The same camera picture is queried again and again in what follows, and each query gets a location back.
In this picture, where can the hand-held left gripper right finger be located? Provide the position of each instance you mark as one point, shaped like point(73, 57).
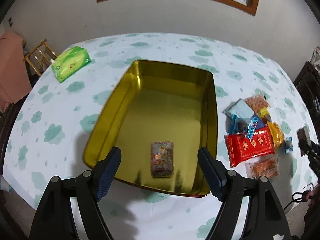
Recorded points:
point(212, 176)

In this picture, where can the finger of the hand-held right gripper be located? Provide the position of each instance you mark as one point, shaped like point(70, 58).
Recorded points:
point(316, 147)
point(304, 148)

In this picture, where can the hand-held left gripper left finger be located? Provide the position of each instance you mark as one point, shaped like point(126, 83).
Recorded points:
point(110, 173)

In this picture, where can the small dark brown snack packet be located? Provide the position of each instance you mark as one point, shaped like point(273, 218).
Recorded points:
point(303, 133)

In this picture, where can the red snack packet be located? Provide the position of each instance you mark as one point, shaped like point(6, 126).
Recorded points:
point(250, 147)

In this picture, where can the brown patterned snack packet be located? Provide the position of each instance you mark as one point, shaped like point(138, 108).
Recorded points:
point(162, 158)

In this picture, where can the clear peanut snack packet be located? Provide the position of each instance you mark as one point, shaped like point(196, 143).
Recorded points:
point(257, 101)

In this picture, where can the gold metal tin box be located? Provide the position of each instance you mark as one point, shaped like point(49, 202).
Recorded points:
point(170, 105)

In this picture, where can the clear packet of orange snacks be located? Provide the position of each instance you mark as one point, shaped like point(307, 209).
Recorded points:
point(263, 167)

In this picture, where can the small blue snack packet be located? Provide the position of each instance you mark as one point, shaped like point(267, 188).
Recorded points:
point(288, 145)

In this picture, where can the orange yellow snack packet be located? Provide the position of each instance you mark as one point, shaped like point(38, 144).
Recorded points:
point(276, 133)

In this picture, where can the small yellow snack packet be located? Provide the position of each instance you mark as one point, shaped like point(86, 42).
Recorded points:
point(265, 113)

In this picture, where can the dark wooden chair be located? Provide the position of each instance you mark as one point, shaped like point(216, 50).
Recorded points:
point(308, 82)

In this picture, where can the cloud printed tablecloth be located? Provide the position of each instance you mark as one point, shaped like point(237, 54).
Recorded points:
point(62, 120)

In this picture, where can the light blue packet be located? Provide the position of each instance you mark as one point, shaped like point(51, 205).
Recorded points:
point(238, 108)

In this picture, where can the green tissue pack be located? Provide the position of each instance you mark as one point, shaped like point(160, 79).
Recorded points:
point(71, 63)

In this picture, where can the bamboo chair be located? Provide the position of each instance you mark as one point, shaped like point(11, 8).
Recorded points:
point(37, 57)

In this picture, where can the pink cloth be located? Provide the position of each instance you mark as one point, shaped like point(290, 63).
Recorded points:
point(13, 70)

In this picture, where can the wall switch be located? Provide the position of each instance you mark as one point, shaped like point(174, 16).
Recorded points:
point(10, 22)

